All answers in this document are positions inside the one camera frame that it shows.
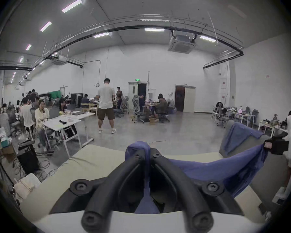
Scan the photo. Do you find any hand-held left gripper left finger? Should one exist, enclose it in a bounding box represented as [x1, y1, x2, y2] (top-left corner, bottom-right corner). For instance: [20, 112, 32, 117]
[49, 150, 146, 233]

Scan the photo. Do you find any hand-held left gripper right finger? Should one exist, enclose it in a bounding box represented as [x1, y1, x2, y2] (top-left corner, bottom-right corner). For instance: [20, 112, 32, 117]
[149, 149, 244, 233]

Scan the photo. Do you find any dark blue shirt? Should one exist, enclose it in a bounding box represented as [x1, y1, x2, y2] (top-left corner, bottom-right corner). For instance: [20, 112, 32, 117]
[125, 141, 269, 214]

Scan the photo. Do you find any bed with beige sheet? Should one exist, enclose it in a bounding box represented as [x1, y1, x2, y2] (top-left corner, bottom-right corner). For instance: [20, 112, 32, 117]
[19, 143, 266, 225]

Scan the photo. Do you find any blue-grey cloth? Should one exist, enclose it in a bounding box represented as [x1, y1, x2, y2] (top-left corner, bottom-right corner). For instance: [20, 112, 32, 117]
[220, 122, 265, 158]

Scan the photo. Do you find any row of tables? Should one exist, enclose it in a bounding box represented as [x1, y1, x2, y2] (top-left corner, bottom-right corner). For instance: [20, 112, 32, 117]
[211, 105, 289, 136]

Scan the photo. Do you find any black equipment case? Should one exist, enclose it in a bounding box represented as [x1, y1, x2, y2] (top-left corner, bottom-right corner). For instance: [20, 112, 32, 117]
[16, 140, 40, 175]

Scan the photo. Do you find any white folding table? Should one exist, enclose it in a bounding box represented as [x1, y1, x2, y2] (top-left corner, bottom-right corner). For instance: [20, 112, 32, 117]
[69, 110, 96, 143]
[41, 117, 83, 158]

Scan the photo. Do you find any grey office chair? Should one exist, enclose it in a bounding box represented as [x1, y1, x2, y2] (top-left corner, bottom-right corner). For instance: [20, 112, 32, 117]
[132, 95, 146, 124]

